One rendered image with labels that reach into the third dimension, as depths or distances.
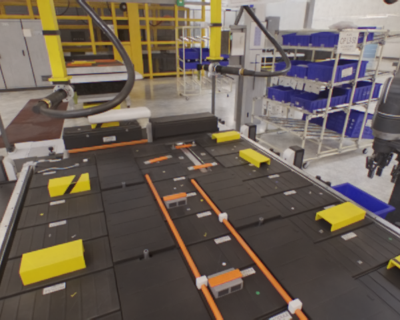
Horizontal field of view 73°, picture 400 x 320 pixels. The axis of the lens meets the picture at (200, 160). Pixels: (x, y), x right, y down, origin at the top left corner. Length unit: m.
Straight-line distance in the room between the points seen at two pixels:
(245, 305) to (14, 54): 9.88
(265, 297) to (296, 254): 0.18
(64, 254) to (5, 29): 9.55
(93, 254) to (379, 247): 0.86
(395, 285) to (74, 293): 0.82
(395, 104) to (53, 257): 1.22
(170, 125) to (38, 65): 8.64
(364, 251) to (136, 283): 0.67
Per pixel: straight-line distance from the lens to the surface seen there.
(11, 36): 10.18
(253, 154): 1.42
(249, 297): 0.76
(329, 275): 0.86
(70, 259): 0.85
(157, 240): 0.89
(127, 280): 0.80
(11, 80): 10.31
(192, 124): 1.75
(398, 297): 0.90
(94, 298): 0.79
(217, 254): 0.85
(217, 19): 1.88
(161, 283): 0.77
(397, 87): 1.23
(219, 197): 1.08
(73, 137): 1.64
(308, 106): 3.68
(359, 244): 1.01
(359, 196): 1.43
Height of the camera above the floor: 1.59
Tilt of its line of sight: 25 degrees down
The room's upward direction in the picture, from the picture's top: straight up
